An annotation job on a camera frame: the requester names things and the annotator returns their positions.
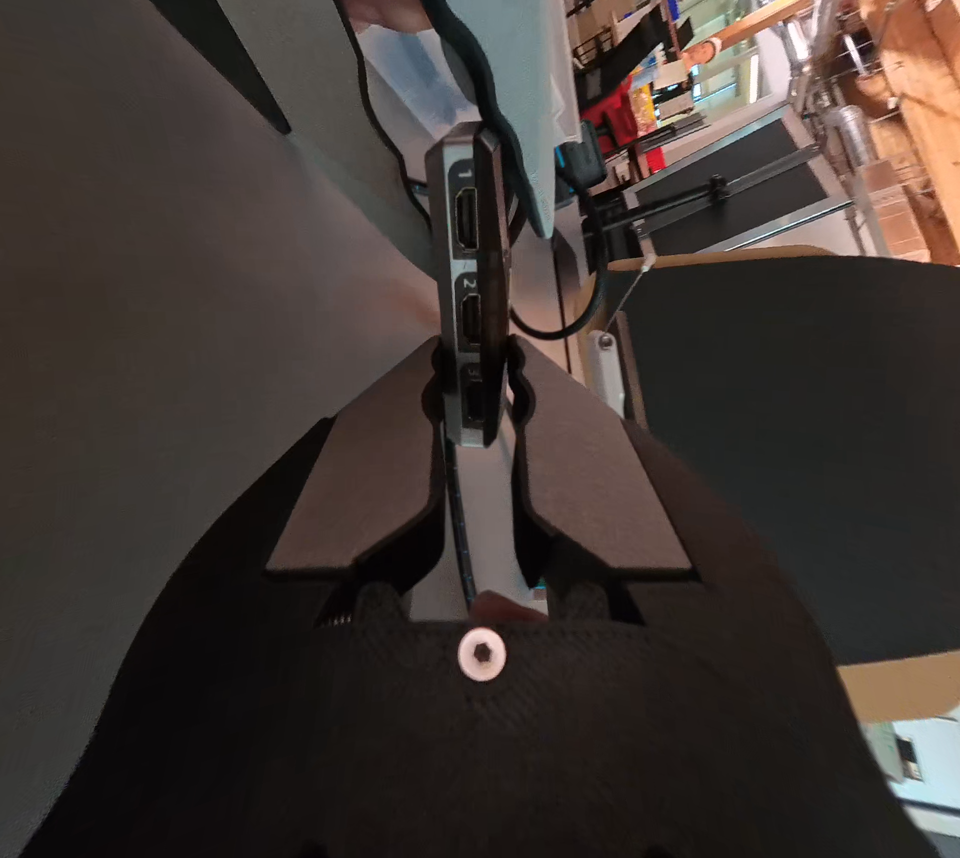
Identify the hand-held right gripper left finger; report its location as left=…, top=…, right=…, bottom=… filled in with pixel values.
left=264, top=335, right=447, bottom=597

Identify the black braided hdmi cable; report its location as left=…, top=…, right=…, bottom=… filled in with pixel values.
left=444, top=444, right=483, bottom=612

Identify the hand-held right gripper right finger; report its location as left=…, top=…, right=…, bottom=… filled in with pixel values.
left=508, top=339, right=696, bottom=579

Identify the black-topped plywood table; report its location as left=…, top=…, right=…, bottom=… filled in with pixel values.
left=573, top=244, right=960, bottom=728

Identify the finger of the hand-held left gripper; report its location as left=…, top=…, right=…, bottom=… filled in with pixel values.
left=388, top=0, right=584, bottom=238
left=172, top=0, right=436, bottom=276

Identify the white device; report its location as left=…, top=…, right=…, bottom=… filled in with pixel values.
left=862, top=714, right=960, bottom=837

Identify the thin black cable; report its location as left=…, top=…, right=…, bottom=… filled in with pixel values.
left=506, top=194, right=610, bottom=343

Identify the silver ventilation duct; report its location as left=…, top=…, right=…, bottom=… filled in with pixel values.
left=825, top=104, right=875, bottom=173

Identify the grey hdmi switch box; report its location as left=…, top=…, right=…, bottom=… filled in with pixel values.
left=422, top=126, right=517, bottom=452

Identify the black plug with blue collar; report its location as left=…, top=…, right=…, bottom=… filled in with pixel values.
left=556, top=121, right=610, bottom=193

